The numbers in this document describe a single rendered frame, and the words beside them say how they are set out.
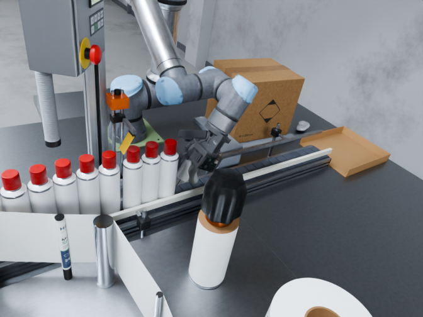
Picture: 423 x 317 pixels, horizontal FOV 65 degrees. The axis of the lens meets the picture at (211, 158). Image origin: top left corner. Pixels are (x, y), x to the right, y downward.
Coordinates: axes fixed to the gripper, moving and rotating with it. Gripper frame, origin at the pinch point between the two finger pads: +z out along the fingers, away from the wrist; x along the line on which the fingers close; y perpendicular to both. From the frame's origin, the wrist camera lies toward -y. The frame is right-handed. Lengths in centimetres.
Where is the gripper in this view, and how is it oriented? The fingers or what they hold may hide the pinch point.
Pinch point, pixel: (177, 180)
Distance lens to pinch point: 100.7
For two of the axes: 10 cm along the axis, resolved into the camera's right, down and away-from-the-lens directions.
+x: 6.4, 2.3, 7.3
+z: -5.4, 8.1, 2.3
